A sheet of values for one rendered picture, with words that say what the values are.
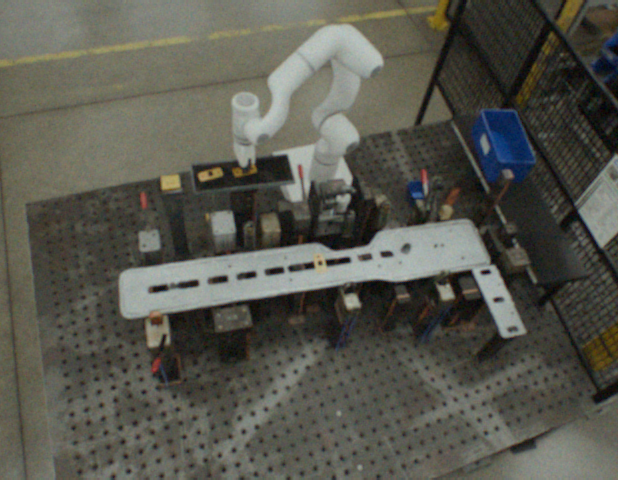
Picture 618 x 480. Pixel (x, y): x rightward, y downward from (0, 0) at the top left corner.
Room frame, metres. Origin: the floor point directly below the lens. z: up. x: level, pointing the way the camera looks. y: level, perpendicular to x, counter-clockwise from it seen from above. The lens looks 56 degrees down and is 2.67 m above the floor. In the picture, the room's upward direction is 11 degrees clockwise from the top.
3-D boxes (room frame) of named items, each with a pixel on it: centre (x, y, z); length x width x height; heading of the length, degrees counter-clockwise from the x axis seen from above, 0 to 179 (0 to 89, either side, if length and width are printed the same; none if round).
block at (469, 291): (1.08, -0.61, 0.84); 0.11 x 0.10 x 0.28; 23
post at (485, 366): (0.93, -0.76, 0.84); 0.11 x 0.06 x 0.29; 23
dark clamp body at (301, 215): (1.21, 0.06, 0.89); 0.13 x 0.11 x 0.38; 23
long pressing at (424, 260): (1.03, -0.03, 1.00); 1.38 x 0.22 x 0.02; 113
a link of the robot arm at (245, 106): (1.27, 0.29, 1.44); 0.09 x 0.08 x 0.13; 43
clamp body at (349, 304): (0.90, -0.17, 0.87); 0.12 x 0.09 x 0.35; 23
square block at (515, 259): (1.21, -0.77, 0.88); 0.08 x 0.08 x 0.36; 23
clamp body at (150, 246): (0.96, 0.57, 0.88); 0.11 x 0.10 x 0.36; 23
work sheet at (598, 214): (1.35, -1.02, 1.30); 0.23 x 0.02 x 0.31; 23
